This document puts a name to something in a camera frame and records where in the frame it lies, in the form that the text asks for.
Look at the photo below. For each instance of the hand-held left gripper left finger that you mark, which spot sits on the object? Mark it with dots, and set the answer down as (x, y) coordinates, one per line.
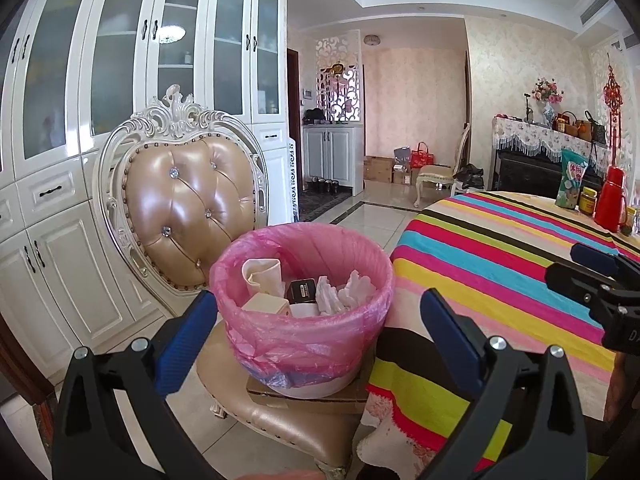
(187, 330)

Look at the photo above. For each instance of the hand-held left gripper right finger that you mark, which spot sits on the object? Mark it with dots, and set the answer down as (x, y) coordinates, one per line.
(450, 335)

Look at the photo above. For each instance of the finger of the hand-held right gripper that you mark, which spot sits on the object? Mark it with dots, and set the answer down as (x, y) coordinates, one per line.
(570, 277)
(595, 259)

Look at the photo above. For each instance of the pale small box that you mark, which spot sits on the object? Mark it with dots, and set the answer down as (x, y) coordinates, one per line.
(267, 305)

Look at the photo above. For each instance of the beige paper cup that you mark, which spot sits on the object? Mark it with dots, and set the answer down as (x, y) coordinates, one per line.
(265, 275)

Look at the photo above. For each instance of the white tissue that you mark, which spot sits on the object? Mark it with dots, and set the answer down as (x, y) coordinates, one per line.
(357, 287)

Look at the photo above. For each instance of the pink lined waste bin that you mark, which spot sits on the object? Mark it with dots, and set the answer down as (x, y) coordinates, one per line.
(300, 350)

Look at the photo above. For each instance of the small black box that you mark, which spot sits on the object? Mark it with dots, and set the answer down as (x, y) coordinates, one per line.
(301, 291)

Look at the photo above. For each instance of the white foam net sleeve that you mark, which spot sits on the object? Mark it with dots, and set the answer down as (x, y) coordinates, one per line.
(327, 295)

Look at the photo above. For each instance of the person's right forearm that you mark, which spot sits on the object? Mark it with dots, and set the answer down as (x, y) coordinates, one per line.
(622, 385)

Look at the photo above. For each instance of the dark jar yellow lid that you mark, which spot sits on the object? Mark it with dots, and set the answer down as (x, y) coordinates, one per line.
(629, 222)

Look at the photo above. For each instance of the yellow label jar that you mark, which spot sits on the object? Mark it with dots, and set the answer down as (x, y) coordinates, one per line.
(589, 202)

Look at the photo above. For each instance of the red thermos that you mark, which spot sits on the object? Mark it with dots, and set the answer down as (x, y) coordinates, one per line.
(610, 200)

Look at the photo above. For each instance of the striped tablecloth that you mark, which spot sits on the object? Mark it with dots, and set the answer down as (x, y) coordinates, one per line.
(475, 270)

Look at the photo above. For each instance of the green snack bag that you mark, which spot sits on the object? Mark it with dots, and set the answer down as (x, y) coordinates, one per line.
(572, 180)

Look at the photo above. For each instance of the black piano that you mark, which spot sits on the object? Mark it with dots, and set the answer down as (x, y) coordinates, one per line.
(525, 175)

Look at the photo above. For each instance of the white lace table skirt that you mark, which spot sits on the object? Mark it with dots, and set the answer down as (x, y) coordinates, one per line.
(395, 440)

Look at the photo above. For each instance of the ornate tufted chair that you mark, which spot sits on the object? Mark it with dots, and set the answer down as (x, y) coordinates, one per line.
(180, 210)

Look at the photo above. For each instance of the dark patterned handbag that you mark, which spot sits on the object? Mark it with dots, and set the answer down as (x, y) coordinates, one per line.
(597, 130)

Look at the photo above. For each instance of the tan handbag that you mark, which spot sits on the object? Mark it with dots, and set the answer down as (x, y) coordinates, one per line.
(583, 130)

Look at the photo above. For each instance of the tall white cabinet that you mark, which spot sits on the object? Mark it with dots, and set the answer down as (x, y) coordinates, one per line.
(65, 270)

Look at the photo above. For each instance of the brown woven handbag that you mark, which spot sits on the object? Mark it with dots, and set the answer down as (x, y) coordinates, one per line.
(567, 122)

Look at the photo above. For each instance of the dark clothes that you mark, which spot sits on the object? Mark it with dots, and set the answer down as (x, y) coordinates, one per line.
(468, 176)

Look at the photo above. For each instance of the floral lace piano cover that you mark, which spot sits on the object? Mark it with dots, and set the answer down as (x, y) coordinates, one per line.
(520, 132)

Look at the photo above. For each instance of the small cream chair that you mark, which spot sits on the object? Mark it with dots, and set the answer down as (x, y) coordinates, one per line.
(435, 172)

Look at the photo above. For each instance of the flower vase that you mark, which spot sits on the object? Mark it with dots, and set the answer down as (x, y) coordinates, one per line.
(547, 91)

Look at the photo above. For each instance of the dark patterned doormat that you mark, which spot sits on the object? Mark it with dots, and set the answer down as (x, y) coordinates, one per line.
(325, 206)

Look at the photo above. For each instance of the red shopping bag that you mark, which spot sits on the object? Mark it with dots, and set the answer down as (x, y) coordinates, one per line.
(422, 156)

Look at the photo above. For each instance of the brown cardboard box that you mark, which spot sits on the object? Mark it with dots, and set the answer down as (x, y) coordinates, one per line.
(378, 168)

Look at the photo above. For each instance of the white patterned standing panel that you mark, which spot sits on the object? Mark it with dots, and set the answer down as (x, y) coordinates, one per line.
(295, 180)

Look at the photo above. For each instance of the silver bag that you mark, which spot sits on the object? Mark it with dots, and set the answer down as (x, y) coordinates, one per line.
(402, 156)

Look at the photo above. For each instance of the row of dark shoes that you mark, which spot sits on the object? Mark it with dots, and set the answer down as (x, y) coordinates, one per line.
(323, 185)

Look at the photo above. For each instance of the white shoe cabinet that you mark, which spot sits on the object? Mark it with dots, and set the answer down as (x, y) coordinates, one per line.
(332, 155)

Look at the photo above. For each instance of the black bag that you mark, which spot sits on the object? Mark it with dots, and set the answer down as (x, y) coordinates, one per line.
(314, 116)

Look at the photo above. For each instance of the white carved entry screen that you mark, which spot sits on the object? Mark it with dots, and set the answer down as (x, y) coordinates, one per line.
(325, 47)

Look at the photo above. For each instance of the red knot wall hanging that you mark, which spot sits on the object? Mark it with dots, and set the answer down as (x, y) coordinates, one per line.
(612, 95)

